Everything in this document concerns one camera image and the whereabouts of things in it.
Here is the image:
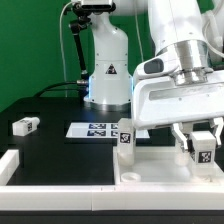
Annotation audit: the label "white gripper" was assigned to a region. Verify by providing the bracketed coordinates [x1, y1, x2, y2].
[132, 71, 224, 153]

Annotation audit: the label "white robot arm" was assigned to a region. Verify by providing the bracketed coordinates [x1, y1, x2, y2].
[84, 0, 224, 151]

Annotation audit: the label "white U-shaped fence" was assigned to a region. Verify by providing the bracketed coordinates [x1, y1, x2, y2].
[0, 150, 224, 211]

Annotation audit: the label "white tag base sheet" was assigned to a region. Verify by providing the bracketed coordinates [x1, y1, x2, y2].
[65, 121, 151, 139]

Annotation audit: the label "white cable right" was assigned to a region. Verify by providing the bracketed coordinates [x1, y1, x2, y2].
[133, 0, 145, 64]

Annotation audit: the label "white cable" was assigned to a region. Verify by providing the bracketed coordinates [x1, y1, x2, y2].
[58, 0, 81, 98]
[133, 0, 145, 64]

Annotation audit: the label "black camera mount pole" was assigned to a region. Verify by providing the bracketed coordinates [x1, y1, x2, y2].
[69, 0, 115, 80]

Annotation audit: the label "black cables on table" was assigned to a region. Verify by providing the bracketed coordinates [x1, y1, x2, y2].
[33, 79, 90, 98]

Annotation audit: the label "white cable left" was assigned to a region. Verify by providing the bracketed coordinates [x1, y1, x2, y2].
[58, 0, 81, 98]

